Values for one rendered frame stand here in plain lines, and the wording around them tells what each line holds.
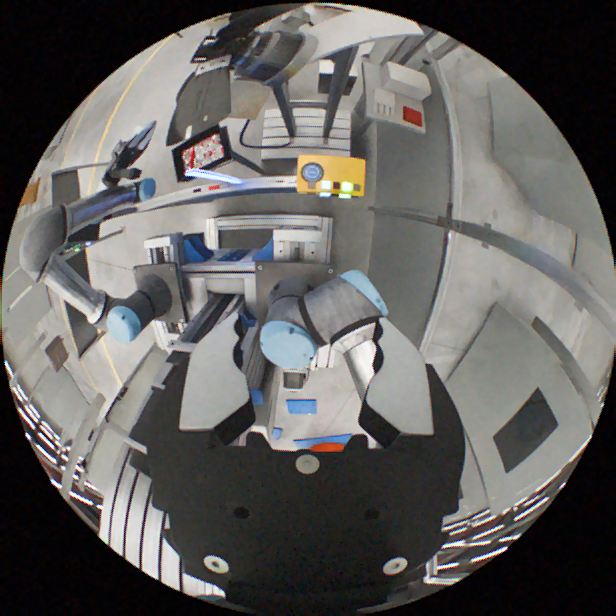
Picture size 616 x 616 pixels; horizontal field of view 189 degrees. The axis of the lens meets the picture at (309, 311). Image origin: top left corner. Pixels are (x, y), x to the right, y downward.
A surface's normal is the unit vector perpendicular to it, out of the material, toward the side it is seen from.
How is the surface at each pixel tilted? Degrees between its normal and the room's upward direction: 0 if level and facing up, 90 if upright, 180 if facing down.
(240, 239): 0
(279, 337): 8
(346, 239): 0
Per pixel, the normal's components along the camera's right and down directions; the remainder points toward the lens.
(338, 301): -0.40, -0.28
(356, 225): 0.00, 0.48
